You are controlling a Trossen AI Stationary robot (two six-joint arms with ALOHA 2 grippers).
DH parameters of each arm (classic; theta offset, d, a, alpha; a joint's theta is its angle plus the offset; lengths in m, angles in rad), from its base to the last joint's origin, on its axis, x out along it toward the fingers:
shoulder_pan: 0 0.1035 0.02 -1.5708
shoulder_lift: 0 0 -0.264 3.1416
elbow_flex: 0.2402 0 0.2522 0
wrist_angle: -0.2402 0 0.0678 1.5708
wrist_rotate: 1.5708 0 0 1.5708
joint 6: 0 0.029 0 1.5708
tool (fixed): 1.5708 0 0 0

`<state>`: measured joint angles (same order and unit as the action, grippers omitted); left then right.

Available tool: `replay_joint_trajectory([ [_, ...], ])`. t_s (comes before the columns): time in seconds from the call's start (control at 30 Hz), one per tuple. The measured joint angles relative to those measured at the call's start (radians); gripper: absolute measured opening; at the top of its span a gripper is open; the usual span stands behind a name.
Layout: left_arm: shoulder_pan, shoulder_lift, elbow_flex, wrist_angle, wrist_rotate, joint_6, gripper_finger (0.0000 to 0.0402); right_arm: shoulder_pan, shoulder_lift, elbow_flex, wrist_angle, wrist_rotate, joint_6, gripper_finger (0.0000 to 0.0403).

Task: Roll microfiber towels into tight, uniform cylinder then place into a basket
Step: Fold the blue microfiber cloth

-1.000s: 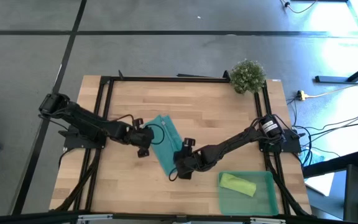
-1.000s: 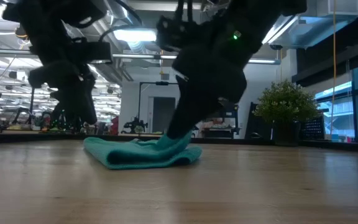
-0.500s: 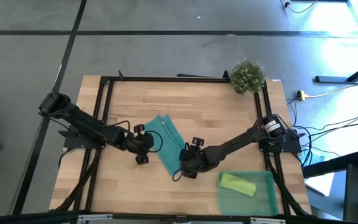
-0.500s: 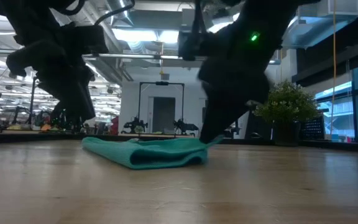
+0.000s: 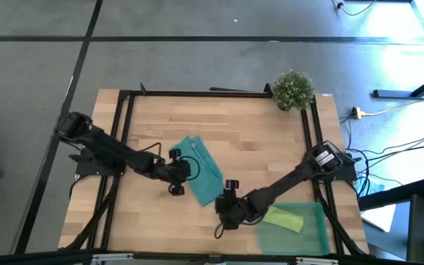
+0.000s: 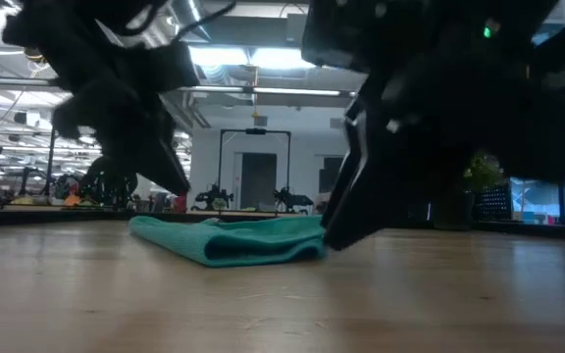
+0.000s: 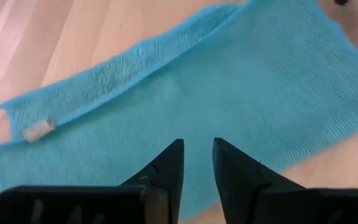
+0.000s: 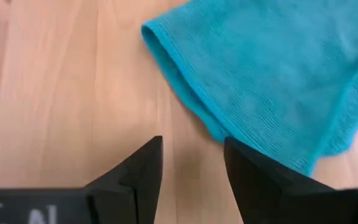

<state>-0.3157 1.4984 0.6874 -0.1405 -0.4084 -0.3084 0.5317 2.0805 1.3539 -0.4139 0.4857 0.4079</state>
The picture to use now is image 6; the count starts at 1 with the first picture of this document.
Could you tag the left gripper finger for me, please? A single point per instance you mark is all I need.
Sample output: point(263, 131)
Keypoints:
point(169, 174)

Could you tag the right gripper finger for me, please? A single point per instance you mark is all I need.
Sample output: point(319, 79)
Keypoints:
point(390, 196)

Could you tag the teal microfiber towel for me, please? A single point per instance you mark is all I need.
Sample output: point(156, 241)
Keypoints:
point(243, 240)

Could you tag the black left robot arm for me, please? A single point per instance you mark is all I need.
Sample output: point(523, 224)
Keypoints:
point(91, 44)

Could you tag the black background robot arm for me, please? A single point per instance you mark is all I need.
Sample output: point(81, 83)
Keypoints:
point(101, 184)
point(292, 200)
point(211, 196)

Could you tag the small artificial potted plant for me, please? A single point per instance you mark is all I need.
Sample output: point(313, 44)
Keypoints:
point(451, 211)

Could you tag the black pole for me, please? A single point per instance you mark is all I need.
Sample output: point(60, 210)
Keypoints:
point(51, 162)

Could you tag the grey door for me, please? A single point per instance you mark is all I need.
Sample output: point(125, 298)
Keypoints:
point(258, 179)

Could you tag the black perforated panel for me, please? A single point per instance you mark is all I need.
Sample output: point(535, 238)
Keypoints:
point(493, 203)

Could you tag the bright ceiling light panel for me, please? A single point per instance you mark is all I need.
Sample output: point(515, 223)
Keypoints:
point(243, 56)

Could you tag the long strip light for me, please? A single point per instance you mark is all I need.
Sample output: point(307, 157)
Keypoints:
point(287, 91)

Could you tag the dark wall panel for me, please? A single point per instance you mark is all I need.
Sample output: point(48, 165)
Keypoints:
point(329, 174)

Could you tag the black background station frame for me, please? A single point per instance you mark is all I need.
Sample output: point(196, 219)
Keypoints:
point(255, 131)

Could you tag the black aluminium table frame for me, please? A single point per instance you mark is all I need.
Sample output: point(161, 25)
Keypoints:
point(42, 216)

